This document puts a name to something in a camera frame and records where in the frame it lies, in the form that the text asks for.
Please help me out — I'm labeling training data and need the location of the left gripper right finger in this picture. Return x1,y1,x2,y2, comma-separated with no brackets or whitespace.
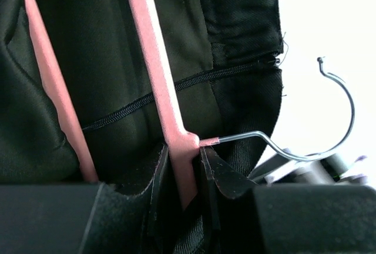
199,147,258,253

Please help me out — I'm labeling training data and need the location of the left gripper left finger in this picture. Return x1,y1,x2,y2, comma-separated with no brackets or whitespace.
108,144,169,253

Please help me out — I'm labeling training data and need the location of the large black skirt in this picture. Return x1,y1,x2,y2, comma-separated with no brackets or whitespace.
1,0,283,253

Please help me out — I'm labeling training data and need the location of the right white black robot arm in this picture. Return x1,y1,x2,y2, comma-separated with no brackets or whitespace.
249,153,368,185

